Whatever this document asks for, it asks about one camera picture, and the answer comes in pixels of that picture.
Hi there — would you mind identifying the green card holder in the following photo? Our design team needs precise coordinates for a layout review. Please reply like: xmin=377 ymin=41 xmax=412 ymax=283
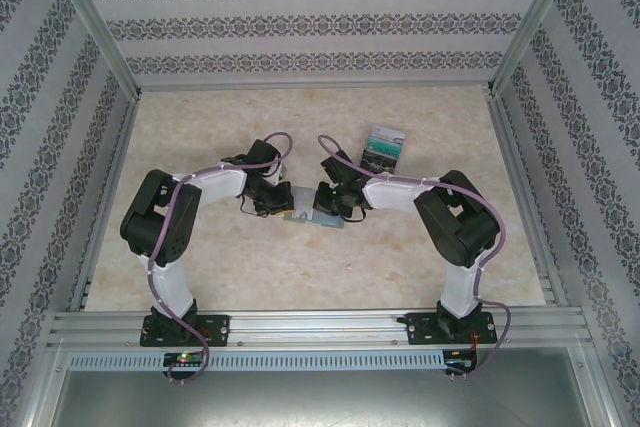
xmin=280 ymin=185 xmax=347 ymax=231

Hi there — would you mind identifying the clear plastic card box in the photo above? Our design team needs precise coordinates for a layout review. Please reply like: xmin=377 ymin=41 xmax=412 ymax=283
xmin=359 ymin=123 xmax=406 ymax=173

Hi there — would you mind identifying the dark printed card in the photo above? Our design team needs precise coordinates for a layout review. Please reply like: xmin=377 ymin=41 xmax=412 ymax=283
xmin=361 ymin=150 xmax=399 ymax=172

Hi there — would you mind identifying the teal card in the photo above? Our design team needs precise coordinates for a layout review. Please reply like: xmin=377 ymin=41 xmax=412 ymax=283
xmin=367 ymin=139 xmax=402 ymax=156

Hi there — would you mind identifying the grey picture card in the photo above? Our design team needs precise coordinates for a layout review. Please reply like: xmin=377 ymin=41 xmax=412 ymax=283
xmin=369 ymin=124 xmax=406 ymax=143

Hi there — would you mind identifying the left circuit board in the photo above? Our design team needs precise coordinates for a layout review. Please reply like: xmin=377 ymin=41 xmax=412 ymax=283
xmin=163 ymin=352 xmax=205 ymax=367

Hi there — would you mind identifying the circuit board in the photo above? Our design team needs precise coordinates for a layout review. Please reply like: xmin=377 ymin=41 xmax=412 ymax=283
xmin=163 ymin=352 xmax=205 ymax=367
xmin=446 ymin=349 xmax=476 ymax=373

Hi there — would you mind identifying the grey metal panel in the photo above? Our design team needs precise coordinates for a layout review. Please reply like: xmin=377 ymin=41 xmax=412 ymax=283
xmin=47 ymin=369 xmax=596 ymax=427

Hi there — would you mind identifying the right circuit board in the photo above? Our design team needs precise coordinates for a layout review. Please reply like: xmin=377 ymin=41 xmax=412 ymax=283
xmin=446 ymin=349 xmax=476 ymax=373

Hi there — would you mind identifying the aluminium mounting rail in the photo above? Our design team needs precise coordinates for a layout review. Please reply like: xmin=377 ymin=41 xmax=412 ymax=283
xmin=47 ymin=309 xmax=586 ymax=348

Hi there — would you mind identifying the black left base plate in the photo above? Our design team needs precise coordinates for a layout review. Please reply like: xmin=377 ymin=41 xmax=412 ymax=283
xmin=139 ymin=314 xmax=232 ymax=348

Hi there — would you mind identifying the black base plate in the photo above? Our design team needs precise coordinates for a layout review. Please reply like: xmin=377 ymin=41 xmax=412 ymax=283
xmin=139 ymin=314 xmax=232 ymax=348
xmin=405 ymin=311 xmax=499 ymax=347

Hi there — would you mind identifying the aluminium side rail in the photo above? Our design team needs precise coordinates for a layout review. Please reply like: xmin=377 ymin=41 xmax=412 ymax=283
xmin=487 ymin=94 xmax=569 ymax=307
xmin=67 ymin=94 xmax=144 ymax=312

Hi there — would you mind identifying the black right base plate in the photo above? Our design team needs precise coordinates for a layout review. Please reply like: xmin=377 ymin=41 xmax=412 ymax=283
xmin=405 ymin=311 xmax=499 ymax=347

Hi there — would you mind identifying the slotted grey cable duct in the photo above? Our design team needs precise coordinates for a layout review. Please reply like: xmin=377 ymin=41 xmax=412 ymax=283
xmin=67 ymin=350 xmax=446 ymax=371

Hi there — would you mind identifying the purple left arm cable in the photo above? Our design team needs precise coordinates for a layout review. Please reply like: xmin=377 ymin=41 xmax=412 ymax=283
xmin=147 ymin=131 xmax=296 ymax=384

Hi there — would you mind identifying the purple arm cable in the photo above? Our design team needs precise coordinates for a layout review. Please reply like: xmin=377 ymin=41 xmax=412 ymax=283
xmin=147 ymin=131 xmax=296 ymax=384
xmin=317 ymin=134 xmax=512 ymax=378

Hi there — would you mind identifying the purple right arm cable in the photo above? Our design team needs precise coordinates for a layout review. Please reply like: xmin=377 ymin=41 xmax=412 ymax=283
xmin=317 ymin=134 xmax=512 ymax=378

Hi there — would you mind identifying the aluminium frame post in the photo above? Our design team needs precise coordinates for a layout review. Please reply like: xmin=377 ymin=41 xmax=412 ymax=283
xmin=485 ymin=0 xmax=586 ymax=97
xmin=39 ymin=0 xmax=142 ymax=98

